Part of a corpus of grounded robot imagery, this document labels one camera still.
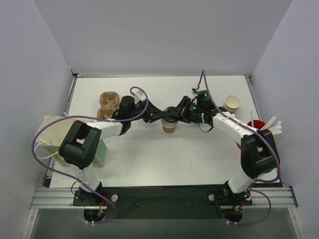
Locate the black plastic cup lid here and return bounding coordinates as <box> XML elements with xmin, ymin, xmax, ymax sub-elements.
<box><xmin>163</xmin><ymin>107</ymin><xmax>178</xmax><ymax>123</ymax></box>

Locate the brown paper coffee cup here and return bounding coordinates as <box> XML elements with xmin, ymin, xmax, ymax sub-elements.
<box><xmin>161</xmin><ymin>119</ymin><xmax>178</xmax><ymax>133</ymax></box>

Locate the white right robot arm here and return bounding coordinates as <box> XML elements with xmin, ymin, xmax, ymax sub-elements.
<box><xmin>165</xmin><ymin>90</ymin><xmax>280</xmax><ymax>194</ymax></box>

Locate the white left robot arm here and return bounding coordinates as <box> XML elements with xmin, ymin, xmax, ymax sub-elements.
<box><xmin>59</xmin><ymin>96</ymin><xmax>166</xmax><ymax>205</ymax></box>

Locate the green paper takeout bag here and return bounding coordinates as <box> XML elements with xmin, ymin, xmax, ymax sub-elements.
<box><xmin>35</xmin><ymin>118</ymin><xmax>107</xmax><ymax>168</ymax></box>

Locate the brown pulp cup carrier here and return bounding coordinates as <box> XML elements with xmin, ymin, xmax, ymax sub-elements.
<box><xmin>97</xmin><ymin>92</ymin><xmax>120</xmax><ymax>120</ymax></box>

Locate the stack of brown paper cups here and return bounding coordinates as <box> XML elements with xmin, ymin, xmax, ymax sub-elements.
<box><xmin>223</xmin><ymin>95</ymin><xmax>241</xmax><ymax>114</ymax></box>

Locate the red cylindrical straw holder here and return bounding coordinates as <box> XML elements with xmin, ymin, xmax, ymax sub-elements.
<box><xmin>247</xmin><ymin>119</ymin><xmax>266</xmax><ymax>129</ymax></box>

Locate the white wrapped straws bundle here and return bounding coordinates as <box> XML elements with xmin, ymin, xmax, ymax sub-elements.
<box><xmin>261</xmin><ymin>116</ymin><xmax>282</xmax><ymax>135</ymax></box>

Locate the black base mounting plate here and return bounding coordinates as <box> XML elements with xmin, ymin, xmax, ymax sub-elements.
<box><xmin>73</xmin><ymin>184</ymin><xmax>252</xmax><ymax>219</ymax></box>

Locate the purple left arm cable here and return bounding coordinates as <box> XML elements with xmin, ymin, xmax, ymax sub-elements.
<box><xmin>31</xmin><ymin>86</ymin><xmax>149</xmax><ymax>224</ymax></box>

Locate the aluminium front rail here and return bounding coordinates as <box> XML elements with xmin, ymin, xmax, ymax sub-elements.
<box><xmin>30</xmin><ymin>187</ymin><xmax>298</xmax><ymax>209</ymax></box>

